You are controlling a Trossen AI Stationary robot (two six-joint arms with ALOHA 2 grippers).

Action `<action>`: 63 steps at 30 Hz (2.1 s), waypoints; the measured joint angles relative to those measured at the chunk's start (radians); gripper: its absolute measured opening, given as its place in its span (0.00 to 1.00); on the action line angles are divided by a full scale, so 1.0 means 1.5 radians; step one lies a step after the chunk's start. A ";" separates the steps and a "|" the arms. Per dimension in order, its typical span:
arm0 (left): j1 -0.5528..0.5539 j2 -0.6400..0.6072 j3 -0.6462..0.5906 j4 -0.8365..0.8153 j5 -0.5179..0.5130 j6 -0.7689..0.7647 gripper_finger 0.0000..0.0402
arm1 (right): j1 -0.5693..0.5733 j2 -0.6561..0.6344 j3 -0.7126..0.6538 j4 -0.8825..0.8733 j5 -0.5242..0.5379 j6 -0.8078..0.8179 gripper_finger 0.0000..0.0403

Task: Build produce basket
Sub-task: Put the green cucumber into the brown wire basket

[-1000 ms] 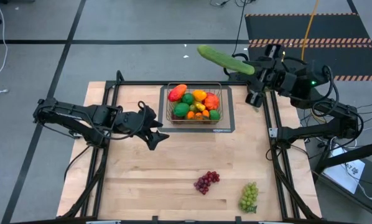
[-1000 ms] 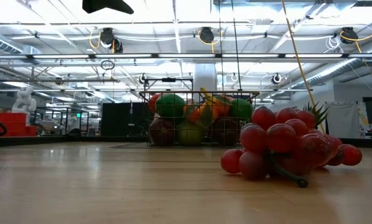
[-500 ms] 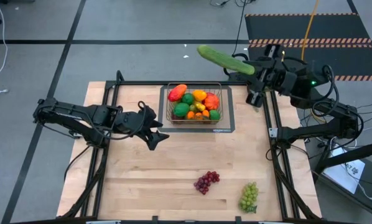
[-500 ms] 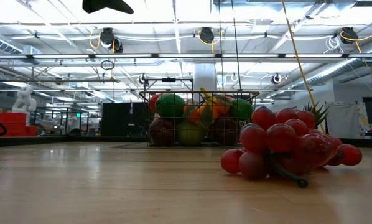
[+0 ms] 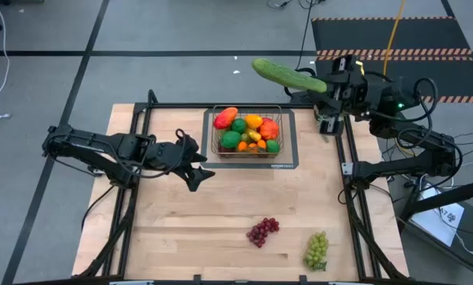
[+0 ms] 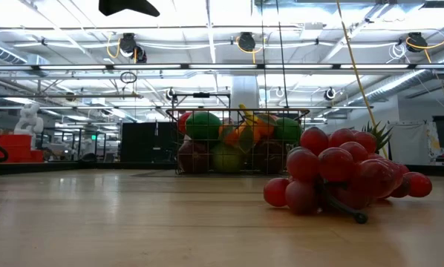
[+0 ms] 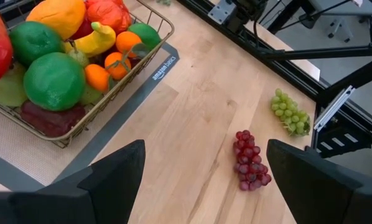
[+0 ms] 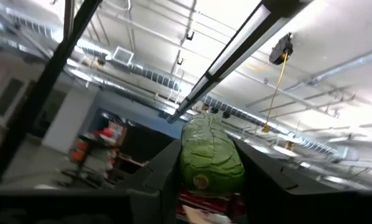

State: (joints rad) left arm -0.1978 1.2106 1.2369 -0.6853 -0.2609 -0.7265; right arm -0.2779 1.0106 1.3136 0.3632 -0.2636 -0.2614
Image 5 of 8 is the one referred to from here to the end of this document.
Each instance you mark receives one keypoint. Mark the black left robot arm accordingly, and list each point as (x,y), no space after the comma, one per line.
(94,146)

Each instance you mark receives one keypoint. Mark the black orange-striped floor mat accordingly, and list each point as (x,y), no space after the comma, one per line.
(418,35)

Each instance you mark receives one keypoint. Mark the green lime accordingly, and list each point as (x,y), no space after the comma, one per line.
(239,126)

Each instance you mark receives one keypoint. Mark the black metal bar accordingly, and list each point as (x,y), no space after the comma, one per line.
(446,200)

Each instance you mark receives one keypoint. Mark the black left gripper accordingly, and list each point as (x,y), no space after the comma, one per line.
(169,156)

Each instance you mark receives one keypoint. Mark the green cucumber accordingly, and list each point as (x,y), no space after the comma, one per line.
(284,75)

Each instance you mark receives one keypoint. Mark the orange tangerine cluster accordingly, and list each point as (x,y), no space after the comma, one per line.
(242,146)

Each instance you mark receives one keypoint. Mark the green grape bunch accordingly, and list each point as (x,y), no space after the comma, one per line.
(316,249)

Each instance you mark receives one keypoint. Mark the black-bordered placemat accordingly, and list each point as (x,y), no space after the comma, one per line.
(240,166)

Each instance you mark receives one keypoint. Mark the white paper sheet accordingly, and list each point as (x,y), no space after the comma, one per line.
(438,221)

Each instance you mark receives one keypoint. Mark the red yellow mango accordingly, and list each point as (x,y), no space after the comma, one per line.
(225,118)

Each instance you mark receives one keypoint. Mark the yellow orange mango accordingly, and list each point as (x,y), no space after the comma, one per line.
(253,120)

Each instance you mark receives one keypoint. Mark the red grape bunch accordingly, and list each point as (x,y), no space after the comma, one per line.
(260,233)

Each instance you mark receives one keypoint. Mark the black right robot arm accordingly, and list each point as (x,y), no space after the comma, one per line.
(410,164)

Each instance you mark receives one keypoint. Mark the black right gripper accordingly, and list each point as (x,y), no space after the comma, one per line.
(351,97)

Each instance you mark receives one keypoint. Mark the black aluminium table frame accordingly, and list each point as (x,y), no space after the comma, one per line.
(123,237)

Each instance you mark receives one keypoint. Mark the silver frame bracket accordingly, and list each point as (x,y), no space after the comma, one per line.
(347,169)
(345,283)
(131,283)

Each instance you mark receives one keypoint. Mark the black perforated box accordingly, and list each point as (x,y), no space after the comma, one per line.
(300,98)

